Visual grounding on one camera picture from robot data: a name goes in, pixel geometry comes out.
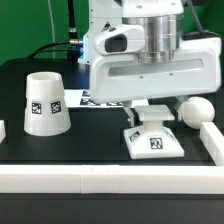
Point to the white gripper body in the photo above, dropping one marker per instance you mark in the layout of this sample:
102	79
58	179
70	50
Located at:
146	56

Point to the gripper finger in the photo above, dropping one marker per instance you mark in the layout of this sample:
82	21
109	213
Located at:
178	106
130	113

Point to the white lamp bulb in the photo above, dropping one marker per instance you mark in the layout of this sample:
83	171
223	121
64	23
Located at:
197	110

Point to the white lamp base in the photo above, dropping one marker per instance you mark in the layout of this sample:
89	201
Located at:
152	139

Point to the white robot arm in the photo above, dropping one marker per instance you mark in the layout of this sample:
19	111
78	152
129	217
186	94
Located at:
104	15

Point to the white lamp shade cone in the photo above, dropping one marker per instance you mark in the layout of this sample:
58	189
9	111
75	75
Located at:
46	113

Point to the white marker sheet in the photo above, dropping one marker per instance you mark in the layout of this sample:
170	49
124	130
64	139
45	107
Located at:
81	99

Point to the white right wall rail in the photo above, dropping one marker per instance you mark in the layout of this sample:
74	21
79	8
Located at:
213	141

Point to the white wall rail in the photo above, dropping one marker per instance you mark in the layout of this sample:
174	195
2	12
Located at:
213	141
115	179

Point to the black vertical cable connector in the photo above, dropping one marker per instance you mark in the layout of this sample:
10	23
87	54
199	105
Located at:
74	52

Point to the white front wall rail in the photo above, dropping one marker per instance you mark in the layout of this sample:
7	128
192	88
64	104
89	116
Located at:
115	179

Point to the white left wall block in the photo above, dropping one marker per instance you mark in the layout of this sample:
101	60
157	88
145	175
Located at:
2	131

